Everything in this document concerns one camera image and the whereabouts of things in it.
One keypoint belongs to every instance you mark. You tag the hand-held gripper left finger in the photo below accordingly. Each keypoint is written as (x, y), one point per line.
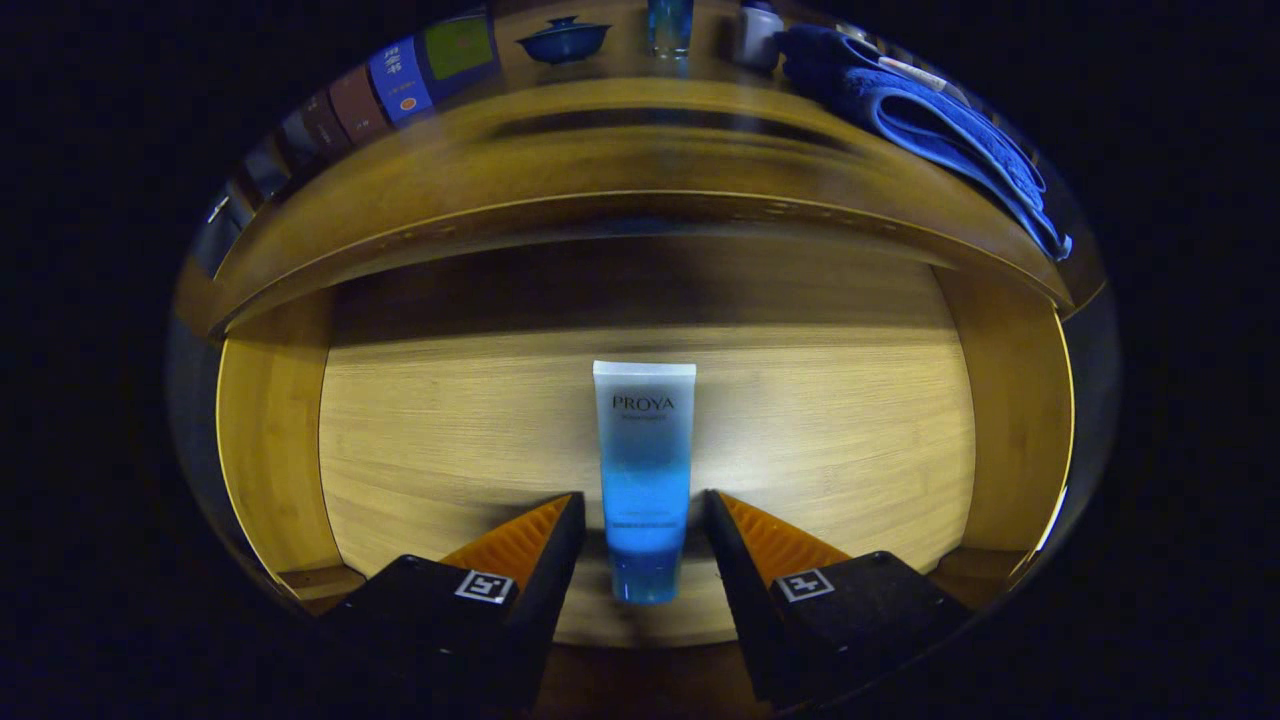
(555, 590)

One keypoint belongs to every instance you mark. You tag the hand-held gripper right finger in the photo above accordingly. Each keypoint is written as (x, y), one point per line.
(735, 590)

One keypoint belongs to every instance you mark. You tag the blue and white cosmetic tube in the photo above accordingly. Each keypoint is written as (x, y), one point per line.
(645, 460)

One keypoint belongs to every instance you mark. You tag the wooden drawer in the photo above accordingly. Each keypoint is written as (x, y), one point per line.
(450, 450)

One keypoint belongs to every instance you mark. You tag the wooden cabinet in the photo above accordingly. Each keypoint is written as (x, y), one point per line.
(640, 215)

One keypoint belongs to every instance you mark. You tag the wooden countertop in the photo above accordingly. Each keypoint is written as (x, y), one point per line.
(400, 170)

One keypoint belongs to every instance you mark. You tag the folded blue towel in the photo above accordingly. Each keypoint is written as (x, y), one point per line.
(930, 130)

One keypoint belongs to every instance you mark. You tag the reddish brown book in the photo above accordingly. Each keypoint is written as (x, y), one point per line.
(358, 103)

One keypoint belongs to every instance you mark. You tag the blue book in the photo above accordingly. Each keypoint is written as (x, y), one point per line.
(400, 85)

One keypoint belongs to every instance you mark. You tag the blue lidded teacup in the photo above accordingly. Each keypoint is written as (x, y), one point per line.
(565, 42)

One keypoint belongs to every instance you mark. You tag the white bottle with blue cap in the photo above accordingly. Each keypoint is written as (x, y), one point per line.
(760, 40)

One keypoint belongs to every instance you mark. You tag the teal glass bottle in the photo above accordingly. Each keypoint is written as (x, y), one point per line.
(670, 25)

